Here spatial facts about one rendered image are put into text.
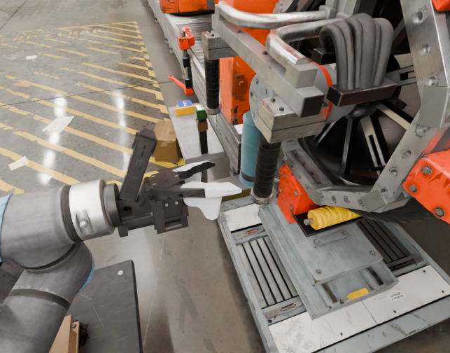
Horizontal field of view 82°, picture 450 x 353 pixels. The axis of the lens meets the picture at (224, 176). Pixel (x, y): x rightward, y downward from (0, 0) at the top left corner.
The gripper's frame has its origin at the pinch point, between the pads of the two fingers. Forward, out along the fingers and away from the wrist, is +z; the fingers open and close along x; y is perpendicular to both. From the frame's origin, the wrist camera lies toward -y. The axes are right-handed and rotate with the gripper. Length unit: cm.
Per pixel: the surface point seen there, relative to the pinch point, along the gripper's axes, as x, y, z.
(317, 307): -17, 64, 35
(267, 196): 1.8, 5.8, 6.9
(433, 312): -6, 74, 79
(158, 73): -254, -27, 13
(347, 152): -12.6, 5.8, 38.2
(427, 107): 14.8, -9.2, 25.8
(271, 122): 9.0, -9.1, 4.3
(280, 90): 6.5, -13.2, 7.2
